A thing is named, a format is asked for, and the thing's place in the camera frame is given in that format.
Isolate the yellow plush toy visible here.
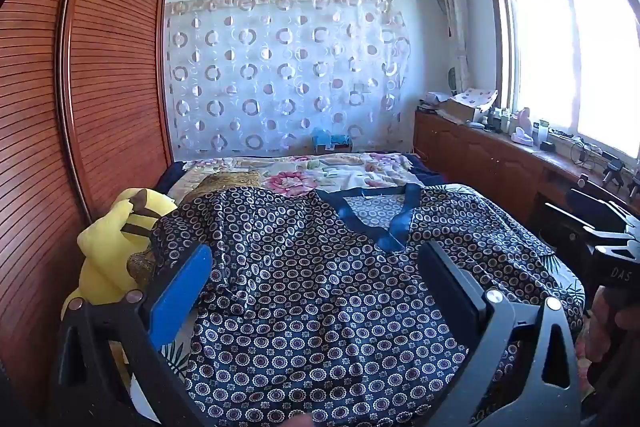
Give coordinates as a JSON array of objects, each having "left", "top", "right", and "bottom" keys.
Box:
[{"left": 61, "top": 188, "right": 178, "bottom": 368}]

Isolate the pink floral blanket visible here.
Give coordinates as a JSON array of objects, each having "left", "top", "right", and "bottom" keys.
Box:
[{"left": 167, "top": 152, "right": 426, "bottom": 202}]

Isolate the wooden slatted wardrobe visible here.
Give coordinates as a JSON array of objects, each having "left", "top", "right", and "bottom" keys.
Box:
[{"left": 0, "top": 0, "right": 175, "bottom": 408}]

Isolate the yellow floral sheet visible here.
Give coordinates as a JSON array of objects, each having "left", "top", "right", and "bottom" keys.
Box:
[{"left": 574, "top": 307, "right": 601, "bottom": 360}]

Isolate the navy circle-patterned garment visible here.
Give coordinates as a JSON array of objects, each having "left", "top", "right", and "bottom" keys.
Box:
[{"left": 150, "top": 183, "right": 586, "bottom": 427}]

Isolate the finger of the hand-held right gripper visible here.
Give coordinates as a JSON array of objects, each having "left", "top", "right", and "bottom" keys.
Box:
[
  {"left": 544, "top": 203, "right": 640, "bottom": 253},
  {"left": 567, "top": 188, "right": 640, "bottom": 233}
]

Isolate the circle-patterned sheer curtain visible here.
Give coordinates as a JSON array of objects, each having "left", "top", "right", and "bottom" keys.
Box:
[{"left": 165, "top": 0, "right": 413, "bottom": 158}]

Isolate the pink plastic holder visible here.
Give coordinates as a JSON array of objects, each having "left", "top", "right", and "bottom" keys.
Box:
[{"left": 511, "top": 108, "right": 532, "bottom": 142}]

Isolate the white window curtain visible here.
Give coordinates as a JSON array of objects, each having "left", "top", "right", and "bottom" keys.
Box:
[{"left": 437, "top": 0, "right": 471, "bottom": 92}]

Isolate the blue box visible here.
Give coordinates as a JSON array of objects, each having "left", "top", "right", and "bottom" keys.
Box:
[{"left": 312, "top": 128, "right": 353, "bottom": 152}]

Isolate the person's right hand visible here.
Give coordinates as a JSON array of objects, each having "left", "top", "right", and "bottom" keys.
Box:
[{"left": 586, "top": 285, "right": 611, "bottom": 362}]

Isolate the wooden framed window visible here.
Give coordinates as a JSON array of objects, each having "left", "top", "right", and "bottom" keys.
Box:
[{"left": 485, "top": 0, "right": 640, "bottom": 168}]

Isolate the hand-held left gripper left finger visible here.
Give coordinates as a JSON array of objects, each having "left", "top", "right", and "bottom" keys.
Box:
[{"left": 50, "top": 243, "right": 216, "bottom": 427}]

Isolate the mustard paisley cloth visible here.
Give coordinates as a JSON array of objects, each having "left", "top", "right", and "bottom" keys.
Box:
[{"left": 187, "top": 170, "right": 263, "bottom": 204}]

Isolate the long wooden cabinet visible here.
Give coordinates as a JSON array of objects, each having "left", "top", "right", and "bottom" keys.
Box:
[{"left": 414, "top": 109, "right": 640, "bottom": 248}]

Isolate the pile of papers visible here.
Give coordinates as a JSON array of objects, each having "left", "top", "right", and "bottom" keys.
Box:
[{"left": 417, "top": 92, "right": 451, "bottom": 112}]

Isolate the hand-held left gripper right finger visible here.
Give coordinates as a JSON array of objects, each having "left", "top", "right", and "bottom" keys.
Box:
[{"left": 415, "top": 241, "right": 583, "bottom": 427}]

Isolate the cardboard box with dotted paper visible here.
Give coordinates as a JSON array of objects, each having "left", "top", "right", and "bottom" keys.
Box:
[{"left": 440, "top": 89, "right": 500, "bottom": 124}]

